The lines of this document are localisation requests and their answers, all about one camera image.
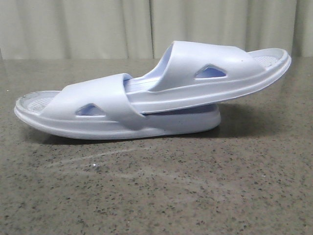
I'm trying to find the light blue slipper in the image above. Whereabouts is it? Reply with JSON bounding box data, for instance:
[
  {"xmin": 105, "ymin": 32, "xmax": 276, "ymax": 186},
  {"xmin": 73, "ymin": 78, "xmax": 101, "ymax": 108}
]
[
  {"xmin": 124, "ymin": 41, "xmax": 291, "ymax": 114},
  {"xmin": 14, "ymin": 73, "xmax": 221, "ymax": 140}
]

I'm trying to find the beige background curtain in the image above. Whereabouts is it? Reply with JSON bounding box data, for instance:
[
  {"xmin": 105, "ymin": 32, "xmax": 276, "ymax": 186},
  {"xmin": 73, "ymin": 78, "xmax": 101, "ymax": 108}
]
[{"xmin": 0, "ymin": 0, "xmax": 313, "ymax": 59}]

